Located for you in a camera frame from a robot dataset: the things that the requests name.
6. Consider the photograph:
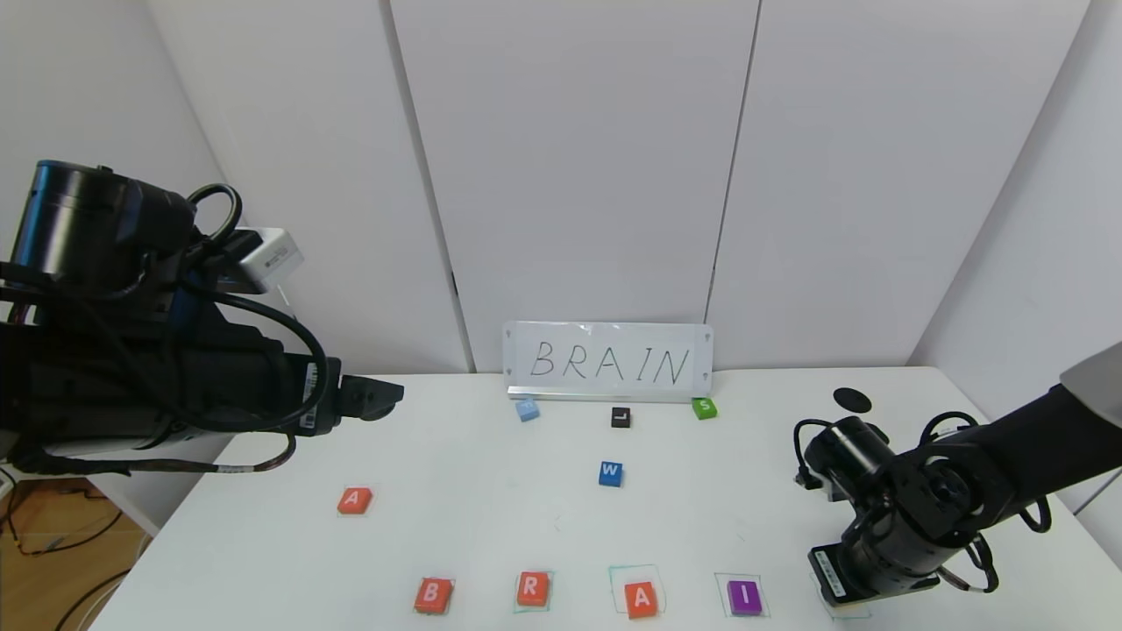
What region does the thin black floor cable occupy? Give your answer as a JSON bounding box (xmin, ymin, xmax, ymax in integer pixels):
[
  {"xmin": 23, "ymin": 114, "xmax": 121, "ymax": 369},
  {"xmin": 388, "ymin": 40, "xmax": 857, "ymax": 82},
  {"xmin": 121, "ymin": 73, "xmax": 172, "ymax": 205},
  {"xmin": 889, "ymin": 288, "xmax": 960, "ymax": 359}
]
[{"xmin": 0, "ymin": 482, "xmax": 125, "ymax": 557}]

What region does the thick black floor cable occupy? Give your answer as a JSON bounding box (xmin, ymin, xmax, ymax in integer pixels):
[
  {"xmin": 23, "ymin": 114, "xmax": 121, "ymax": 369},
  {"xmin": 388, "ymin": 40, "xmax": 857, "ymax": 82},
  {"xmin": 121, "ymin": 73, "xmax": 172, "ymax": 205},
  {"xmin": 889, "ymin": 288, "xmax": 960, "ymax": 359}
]
[{"xmin": 53, "ymin": 570, "xmax": 132, "ymax": 631}]

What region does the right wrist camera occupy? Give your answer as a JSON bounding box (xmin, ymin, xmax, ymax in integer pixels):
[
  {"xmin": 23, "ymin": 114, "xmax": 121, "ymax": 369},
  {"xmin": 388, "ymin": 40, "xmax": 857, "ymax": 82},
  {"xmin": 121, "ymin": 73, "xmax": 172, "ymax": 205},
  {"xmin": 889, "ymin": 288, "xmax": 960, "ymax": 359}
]
[{"xmin": 807, "ymin": 545, "xmax": 849, "ymax": 607}]

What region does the orange letter B block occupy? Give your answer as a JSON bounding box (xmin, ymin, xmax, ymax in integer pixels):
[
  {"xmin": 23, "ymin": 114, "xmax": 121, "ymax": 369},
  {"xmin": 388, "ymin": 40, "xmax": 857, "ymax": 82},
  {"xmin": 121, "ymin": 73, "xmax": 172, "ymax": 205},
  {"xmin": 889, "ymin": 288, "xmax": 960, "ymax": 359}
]
[{"xmin": 414, "ymin": 578, "xmax": 454, "ymax": 615}]

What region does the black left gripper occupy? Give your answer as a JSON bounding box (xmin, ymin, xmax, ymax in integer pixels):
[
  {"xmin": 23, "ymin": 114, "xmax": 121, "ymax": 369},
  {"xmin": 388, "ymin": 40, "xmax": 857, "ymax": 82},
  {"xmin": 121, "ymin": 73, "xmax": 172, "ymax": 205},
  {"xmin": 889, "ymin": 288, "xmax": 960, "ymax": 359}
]
[{"xmin": 188, "ymin": 325, "xmax": 405, "ymax": 446}]

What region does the white BRAIN sign board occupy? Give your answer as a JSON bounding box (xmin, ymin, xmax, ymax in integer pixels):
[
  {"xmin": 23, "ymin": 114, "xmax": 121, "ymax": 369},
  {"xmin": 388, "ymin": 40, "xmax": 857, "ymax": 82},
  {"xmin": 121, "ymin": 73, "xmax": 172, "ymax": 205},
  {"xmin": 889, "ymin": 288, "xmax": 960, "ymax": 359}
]
[{"xmin": 502, "ymin": 321, "xmax": 715, "ymax": 403}]

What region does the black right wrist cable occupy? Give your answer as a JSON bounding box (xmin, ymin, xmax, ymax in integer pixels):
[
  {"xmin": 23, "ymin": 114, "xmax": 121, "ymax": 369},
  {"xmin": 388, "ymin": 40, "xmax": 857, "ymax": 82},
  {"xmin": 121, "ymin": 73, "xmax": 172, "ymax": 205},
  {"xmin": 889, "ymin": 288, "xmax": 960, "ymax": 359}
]
[{"xmin": 792, "ymin": 410, "xmax": 1053, "ymax": 597}]

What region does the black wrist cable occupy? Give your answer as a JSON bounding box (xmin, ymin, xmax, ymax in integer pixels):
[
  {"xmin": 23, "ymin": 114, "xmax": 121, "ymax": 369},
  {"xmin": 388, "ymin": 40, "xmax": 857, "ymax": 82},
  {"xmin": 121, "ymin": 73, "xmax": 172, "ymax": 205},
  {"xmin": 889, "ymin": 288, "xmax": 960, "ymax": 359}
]
[
  {"xmin": 180, "ymin": 182, "xmax": 330, "ymax": 435},
  {"xmin": 792, "ymin": 410, "xmax": 1053, "ymax": 597}
]

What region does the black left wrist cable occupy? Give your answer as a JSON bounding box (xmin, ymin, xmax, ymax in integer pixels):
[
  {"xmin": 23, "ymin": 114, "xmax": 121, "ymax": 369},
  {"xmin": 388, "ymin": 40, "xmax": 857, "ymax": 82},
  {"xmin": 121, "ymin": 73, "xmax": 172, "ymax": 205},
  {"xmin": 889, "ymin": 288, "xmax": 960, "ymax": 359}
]
[{"xmin": 180, "ymin": 182, "xmax": 330, "ymax": 435}]

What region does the braided left wrist cable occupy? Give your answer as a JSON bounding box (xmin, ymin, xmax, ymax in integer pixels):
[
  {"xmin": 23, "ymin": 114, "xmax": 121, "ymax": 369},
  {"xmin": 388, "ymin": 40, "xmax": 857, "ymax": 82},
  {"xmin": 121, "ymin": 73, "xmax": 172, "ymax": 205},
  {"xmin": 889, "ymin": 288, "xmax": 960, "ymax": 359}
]
[{"xmin": 0, "ymin": 434, "xmax": 299, "ymax": 477}]

